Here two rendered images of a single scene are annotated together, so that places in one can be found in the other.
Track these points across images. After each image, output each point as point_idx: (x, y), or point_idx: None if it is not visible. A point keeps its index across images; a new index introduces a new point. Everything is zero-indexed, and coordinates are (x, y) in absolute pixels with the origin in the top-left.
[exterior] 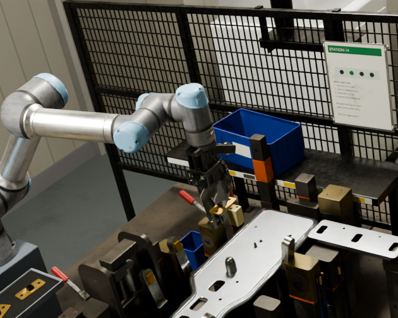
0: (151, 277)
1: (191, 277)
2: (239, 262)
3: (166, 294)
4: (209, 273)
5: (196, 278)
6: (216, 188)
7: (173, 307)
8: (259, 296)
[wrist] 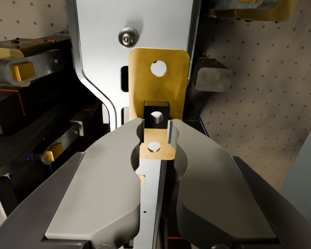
0: (57, 152)
1: (81, 80)
2: (130, 11)
3: (65, 105)
4: (98, 58)
5: (88, 76)
6: (133, 152)
7: (61, 70)
8: (199, 72)
